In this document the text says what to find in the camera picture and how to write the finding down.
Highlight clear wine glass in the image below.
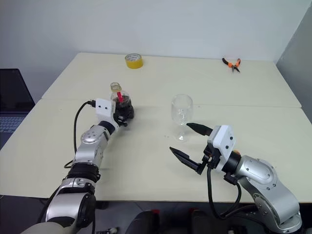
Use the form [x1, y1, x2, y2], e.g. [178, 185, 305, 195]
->
[171, 94, 194, 142]

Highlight small plastic bottle dark liquid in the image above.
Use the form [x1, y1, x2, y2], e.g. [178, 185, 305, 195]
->
[109, 82, 135, 120]

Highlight orange black pliers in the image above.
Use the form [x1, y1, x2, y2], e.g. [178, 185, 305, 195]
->
[222, 57, 242, 74]

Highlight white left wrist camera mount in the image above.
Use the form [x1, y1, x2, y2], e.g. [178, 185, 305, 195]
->
[95, 97, 120, 128]

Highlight dark rounded shape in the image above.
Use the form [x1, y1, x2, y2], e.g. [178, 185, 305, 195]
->
[126, 209, 161, 234]

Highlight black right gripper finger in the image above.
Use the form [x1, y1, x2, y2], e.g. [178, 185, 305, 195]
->
[186, 122, 213, 136]
[169, 146, 204, 176]

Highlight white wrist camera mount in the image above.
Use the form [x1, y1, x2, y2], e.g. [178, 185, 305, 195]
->
[207, 124, 236, 173]
[95, 97, 120, 128]

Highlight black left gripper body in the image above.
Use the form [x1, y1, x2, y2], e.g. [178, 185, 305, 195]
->
[114, 111, 129, 128]

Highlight yellow tape roll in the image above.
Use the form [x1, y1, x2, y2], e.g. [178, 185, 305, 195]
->
[125, 53, 144, 70]

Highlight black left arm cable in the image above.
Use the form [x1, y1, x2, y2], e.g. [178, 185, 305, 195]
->
[64, 99, 97, 169]

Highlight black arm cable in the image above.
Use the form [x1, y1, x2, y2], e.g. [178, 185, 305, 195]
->
[207, 167, 242, 219]
[64, 99, 97, 169]

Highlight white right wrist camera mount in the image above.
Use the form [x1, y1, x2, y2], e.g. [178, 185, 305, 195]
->
[207, 124, 236, 173]

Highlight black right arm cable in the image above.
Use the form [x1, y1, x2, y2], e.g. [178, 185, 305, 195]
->
[207, 167, 242, 219]

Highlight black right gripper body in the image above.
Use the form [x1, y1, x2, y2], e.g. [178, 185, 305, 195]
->
[201, 143, 221, 169]

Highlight dark laptop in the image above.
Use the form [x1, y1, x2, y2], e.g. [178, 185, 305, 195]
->
[0, 68, 35, 150]

